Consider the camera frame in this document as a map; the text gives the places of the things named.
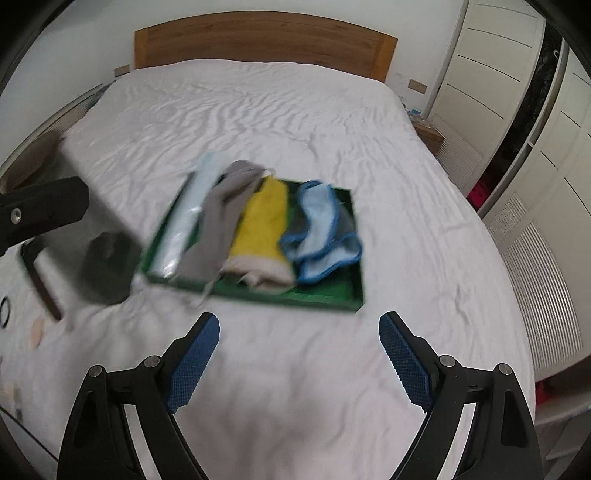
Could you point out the wooden nightstand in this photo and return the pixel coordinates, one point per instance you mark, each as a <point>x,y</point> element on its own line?
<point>430,136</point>

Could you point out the beige wall switch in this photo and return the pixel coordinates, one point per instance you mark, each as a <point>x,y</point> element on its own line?
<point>417,86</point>

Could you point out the grey cloth with strings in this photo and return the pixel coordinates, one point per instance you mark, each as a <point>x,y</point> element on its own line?
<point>203,261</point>

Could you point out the wooden headboard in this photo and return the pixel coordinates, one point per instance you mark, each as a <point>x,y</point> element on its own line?
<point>267,36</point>

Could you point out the yellow towel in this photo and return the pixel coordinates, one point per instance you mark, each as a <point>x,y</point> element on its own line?
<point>255,255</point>

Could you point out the white bed sheet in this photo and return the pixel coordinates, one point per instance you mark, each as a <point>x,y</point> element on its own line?
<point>291,392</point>

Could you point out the green tray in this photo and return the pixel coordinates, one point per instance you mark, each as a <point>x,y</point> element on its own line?
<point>342,290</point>

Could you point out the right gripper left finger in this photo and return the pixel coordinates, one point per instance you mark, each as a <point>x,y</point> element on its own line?
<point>97,442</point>

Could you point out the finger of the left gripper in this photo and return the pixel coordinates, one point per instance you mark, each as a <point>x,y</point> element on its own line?
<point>38,209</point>

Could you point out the dark green fabric box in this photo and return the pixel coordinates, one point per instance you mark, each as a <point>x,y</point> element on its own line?
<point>108,267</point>

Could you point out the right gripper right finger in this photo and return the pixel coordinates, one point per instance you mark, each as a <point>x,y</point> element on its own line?
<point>502,442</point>

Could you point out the beige makeup sponge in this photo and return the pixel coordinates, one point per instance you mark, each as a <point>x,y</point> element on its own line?
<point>37,332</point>

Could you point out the white wardrobe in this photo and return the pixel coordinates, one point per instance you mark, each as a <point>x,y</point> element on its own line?
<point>514,112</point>

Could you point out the blue edged cloth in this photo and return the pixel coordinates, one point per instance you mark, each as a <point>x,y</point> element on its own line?
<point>321,237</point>

